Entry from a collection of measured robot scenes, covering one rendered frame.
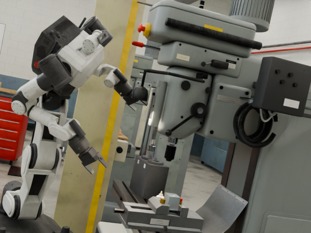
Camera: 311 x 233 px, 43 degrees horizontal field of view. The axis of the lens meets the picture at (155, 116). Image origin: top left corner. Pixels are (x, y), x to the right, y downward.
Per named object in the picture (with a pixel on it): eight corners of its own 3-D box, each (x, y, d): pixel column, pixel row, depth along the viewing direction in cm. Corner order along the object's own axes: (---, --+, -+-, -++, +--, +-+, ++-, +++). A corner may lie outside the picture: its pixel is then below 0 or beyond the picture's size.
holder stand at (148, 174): (142, 198, 212) (149, 162, 211) (129, 187, 232) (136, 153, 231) (162, 200, 217) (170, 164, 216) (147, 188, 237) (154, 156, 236)
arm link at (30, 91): (3, 98, 194) (30, 80, 182) (19, 87, 205) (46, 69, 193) (17, 117, 197) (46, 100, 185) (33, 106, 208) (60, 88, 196)
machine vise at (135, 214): (125, 228, 162) (130, 202, 161) (117, 215, 176) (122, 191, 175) (202, 235, 173) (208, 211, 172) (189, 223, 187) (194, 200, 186)
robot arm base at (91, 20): (73, 33, 214) (83, 27, 205) (88, 18, 220) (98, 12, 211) (92, 54, 220) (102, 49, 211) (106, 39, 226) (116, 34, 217)
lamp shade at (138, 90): (128, 97, 179) (131, 83, 179) (140, 100, 184) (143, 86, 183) (137, 99, 174) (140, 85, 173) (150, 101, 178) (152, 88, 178)
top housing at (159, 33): (155, 34, 167) (163, -4, 166) (140, 39, 192) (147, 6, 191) (253, 59, 180) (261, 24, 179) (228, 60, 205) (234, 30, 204)
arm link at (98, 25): (77, 34, 216) (92, 24, 208) (84, 26, 222) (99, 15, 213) (91, 51, 221) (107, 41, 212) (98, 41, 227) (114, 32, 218)
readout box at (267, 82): (262, 108, 155) (274, 55, 154) (250, 106, 164) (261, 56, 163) (305, 118, 161) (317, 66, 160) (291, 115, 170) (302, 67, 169)
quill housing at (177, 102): (161, 136, 175) (177, 64, 173) (150, 129, 195) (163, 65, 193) (201, 143, 180) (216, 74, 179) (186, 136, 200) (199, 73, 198)
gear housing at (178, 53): (171, 62, 171) (175, 39, 170) (155, 64, 194) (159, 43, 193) (239, 79, 180) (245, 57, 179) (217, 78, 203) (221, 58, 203)
